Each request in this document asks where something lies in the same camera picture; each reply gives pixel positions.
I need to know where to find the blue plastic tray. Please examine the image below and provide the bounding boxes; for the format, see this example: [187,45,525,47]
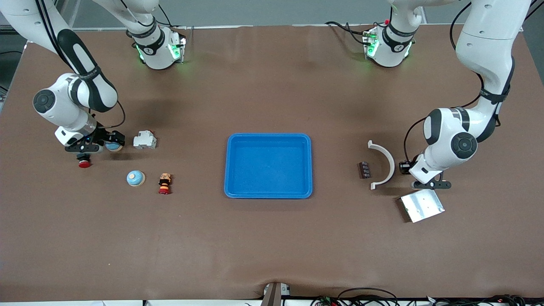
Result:
[224,133,313,199]

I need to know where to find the white circuit breaker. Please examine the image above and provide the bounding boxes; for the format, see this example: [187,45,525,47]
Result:
[133,130,157,150]

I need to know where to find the silver metal plate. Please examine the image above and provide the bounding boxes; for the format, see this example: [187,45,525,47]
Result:
[399,189,445,224]

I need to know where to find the brown table cover sheet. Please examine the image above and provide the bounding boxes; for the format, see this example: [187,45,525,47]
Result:
[0,23,544,303]

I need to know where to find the white curved plastic bracket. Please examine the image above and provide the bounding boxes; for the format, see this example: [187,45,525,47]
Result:
[368,140,396,190]

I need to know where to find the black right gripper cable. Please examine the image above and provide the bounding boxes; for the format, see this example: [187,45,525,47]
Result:
[36,0,127,129]

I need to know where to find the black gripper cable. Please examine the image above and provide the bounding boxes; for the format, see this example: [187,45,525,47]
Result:
[403,0,485,162]
[36,0,127,129]

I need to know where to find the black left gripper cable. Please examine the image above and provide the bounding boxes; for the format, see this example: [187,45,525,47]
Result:
[403,0,485,162]

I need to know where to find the metal base connector bracket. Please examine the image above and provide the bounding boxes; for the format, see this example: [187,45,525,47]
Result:
[363,26,380,59]
[168,26,187,65]

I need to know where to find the black looped cable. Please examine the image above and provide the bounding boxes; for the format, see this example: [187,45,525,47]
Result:
[336,288,400,306]

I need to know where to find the black right arm base cable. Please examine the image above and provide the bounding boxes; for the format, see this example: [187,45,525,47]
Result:
[157,3,187,30]

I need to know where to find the black left arm base cables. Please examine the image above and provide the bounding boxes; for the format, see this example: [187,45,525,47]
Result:
[325,20,370,45]

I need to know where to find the black cable bundle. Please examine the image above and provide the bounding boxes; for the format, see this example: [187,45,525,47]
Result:
[425,294,527,306]

